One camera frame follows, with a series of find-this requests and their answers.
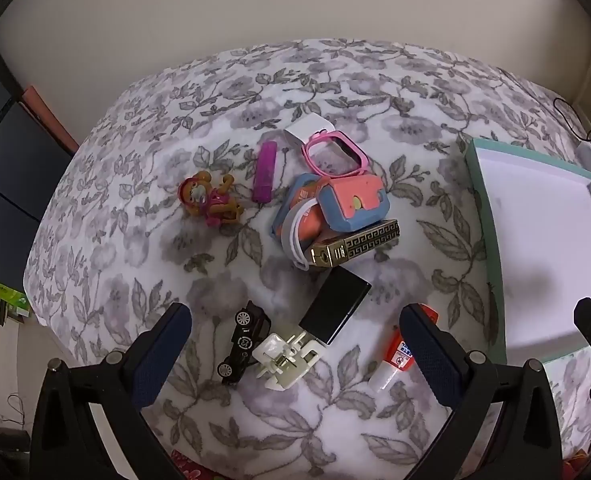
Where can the black toy car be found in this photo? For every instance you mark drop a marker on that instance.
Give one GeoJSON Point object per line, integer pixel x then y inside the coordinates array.
{"type": "Point", "coordinates": [253, 325]}

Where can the gold black patterned harmonica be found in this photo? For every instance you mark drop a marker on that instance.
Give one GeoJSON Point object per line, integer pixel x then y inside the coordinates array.
{"type": "Point", "coordinates": [331, 249]}

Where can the purple plastic stick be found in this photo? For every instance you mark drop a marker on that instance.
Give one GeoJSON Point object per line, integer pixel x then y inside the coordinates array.
{"type": "Point", "coordinates": [264, 173]}

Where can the pink smart watch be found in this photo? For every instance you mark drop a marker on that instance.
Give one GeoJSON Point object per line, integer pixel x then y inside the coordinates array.
{"type": "Point", "coordinates": [332, 154]}

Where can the blue orange carrot knife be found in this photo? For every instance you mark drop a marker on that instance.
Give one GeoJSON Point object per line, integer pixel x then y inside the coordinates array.
{"type": "Point", "coordinates": [314, 223]}

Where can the teal white tray box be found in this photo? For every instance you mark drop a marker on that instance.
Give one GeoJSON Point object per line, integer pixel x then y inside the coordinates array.
{"type": "Point", "coordinates": [535, 215]}

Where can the orange glue bottle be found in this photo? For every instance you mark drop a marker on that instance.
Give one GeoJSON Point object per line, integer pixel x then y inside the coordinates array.
{"type": "Point", "coordinates": [396, 361]}

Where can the dark blue cabinet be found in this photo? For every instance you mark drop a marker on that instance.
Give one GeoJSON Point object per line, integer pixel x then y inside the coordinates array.
{"type": "Point", "coordinates": [32, 162]}

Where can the white charger cube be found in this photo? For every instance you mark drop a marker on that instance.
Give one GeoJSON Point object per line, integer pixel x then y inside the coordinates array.
{"type": "Point", "coordinates": [303, 129]}

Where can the cream plastic hair claw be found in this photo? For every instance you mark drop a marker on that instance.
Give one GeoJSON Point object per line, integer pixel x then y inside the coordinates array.
{"type": "Point", "coordinates": [283, 362]}

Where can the blue orange small box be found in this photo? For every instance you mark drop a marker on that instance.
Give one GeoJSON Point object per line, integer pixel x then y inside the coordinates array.
{"type": "Point", "coordinates": [350, 204]}

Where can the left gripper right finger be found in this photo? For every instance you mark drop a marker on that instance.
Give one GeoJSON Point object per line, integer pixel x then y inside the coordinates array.
{"type": "Point", "coordinates": [525, 442]}

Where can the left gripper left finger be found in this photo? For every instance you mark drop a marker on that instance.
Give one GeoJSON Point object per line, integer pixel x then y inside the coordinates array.
{"type": "Point", "coordinates": [67, 441]}

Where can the black power adapter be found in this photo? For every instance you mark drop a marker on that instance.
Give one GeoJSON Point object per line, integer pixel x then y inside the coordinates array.
{"type": "Point", "coordinates": [336, 302]}

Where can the floral grey white blanket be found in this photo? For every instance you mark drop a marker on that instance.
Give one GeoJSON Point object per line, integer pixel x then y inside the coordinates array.
{"type": "Point", "coordinates": [116, 247]}

